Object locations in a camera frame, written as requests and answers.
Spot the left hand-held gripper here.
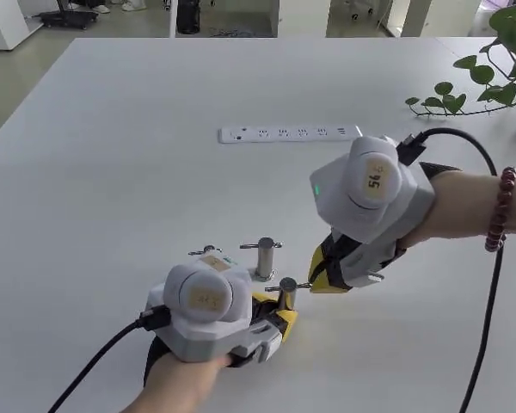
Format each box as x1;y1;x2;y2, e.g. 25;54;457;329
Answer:
145;252;300;369

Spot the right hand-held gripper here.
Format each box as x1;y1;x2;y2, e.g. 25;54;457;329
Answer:
307;134;436;295

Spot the metal cotter pin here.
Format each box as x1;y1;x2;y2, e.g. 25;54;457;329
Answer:
263;281;314;293
187;244;224;257
239;241;285;251

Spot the person's left forearm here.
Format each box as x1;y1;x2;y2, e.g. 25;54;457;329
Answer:
114;370;218;413

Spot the person's left hand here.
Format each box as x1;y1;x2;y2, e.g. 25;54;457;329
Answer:
143;334;234;389

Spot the person's right hand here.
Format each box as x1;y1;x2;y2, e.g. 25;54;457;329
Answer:
395;162;479;254

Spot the white power strip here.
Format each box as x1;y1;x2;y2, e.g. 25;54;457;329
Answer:
218;124;365;145

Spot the green potted plant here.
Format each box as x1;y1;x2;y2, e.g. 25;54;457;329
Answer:
404;1;516;118

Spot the black bag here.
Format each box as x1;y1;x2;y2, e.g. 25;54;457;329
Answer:
175;0;201;35

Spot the black wheeled base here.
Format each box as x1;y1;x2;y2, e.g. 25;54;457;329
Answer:
31;9;101;31

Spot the white cabinet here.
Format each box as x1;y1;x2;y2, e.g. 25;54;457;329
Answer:
0;0;45;52

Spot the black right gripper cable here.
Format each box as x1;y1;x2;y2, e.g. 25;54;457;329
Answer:
396;127;507;413

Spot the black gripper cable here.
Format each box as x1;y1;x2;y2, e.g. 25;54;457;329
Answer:
46;304;172;413
396;127;507;413

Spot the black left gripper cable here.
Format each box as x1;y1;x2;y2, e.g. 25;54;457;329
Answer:
46;304;172;413

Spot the red bead bracelet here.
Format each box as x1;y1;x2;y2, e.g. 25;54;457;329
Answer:
483;166;516;254

